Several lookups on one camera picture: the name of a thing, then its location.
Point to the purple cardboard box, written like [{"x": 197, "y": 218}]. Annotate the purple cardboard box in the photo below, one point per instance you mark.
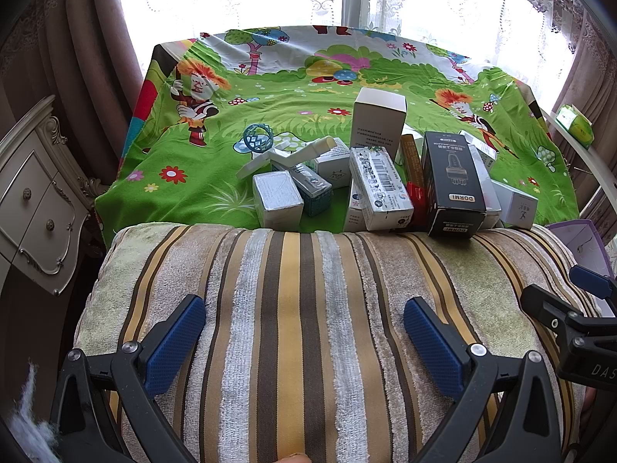
[{"x": 578, "y": 246}]

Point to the white shrink-wrapped box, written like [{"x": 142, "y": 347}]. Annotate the white shrink-wrapped box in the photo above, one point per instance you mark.
[{"x": 277, "y": 197}]

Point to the blue white wicker ball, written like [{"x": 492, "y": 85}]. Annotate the blue white wicker ball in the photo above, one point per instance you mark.
[{"x": 247, "y": 141}]

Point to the striped plush cushion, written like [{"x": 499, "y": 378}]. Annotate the striped plush cushion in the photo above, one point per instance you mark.
[{"x": 308, "y": 299}]

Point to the white fluffy sleeve cuff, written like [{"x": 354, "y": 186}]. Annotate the white fluffy sleeve cuff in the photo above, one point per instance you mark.
[{"x": 33, "y": 424}]

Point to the small grey white box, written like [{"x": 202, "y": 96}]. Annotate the small grey white box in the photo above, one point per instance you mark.
[{"x": 492, "y": 197}]

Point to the white hexagon print box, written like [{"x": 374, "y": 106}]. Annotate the white hexagon print box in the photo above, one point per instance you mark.
[{"x": 335, "y": 169}]

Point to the orange red slim box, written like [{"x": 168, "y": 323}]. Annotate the orange red slim box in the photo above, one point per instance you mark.
[{"x": 412, "y": 164}]

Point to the brown pleated curtain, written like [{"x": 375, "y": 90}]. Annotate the brown pleated curtain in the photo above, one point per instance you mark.
[
  {"x": 86, "y": 33},
  {"x": 578, "y": 72}
]

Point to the teal woven pattern box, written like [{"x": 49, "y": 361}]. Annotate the teal woven pattern box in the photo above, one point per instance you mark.
[{"x": 315, "y": 202}]

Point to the white cube box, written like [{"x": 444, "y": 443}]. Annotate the white cube box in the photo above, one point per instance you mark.
[{"x": 482, "y": 152}]

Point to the small white text box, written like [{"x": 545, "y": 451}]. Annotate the small white text box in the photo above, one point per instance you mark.
[{"x": 354, "y": 212}]

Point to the tall cream box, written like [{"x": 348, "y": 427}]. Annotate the tall cream box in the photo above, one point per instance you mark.
[{"x": 378, "y": 120}]

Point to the black printed box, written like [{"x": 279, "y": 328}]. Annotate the black printed box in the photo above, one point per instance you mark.
[{"x": 453, "y": 178}]

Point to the green cartoon printed blanket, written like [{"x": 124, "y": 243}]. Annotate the green cartoon printed blanket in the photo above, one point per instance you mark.
[{"x": 289, "y": 106}]

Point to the long white slim box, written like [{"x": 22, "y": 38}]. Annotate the long white slim box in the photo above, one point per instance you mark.
[{"x": 289, "y": 156}]

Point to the green tissue pack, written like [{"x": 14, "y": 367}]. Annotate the green tissue pack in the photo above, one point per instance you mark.
[{"x": 576, "y": 125}]

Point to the cream carved nightstand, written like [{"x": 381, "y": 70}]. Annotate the cream carved nightstand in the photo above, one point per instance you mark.
[{"x": 38, "y": 202}]

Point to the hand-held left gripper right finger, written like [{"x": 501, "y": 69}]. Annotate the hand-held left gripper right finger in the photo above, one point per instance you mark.
[{"x": 434, "y": 347}]

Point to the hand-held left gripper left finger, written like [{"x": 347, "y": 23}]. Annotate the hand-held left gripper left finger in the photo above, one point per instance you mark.
[{"x": 173, "y": 342}]

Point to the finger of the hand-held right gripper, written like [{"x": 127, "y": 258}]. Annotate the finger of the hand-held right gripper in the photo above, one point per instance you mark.
[
  {"x": 595, "y": 278},
  {"x": 544, "y": 306}
]

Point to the white figure print box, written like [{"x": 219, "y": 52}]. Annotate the white figure print box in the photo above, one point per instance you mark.
[{"x": 516, "y": 202}]

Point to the long white barcode box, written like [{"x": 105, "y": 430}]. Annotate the long white barcode box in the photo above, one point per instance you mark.
[{"x": 381, "y": 188}]

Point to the white curved desk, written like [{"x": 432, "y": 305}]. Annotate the white curved desk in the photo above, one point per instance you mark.
[{"x": 593, "y": 164}]

